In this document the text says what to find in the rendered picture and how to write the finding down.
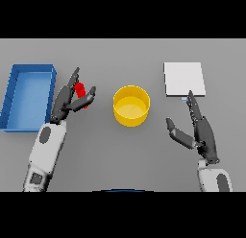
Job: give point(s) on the red beaker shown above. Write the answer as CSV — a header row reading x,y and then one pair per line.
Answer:
x,y
80,90

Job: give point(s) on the yellow bowl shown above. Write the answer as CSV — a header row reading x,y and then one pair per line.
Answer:
x,y
131,106

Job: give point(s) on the blue tray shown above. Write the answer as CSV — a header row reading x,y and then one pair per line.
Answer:
x,y
29,96

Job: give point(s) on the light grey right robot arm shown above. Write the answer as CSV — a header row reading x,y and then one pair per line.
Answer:
x,y
213,179

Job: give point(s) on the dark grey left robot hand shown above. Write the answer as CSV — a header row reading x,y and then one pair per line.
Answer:
x,y
65,98

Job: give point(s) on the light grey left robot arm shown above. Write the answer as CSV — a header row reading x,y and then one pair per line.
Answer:
x,y
48,149

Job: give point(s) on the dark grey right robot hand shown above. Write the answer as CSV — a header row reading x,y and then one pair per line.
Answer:
x,y
203,133

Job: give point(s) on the pale square measuring scale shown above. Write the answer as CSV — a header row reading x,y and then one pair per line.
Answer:
x,y
184,78

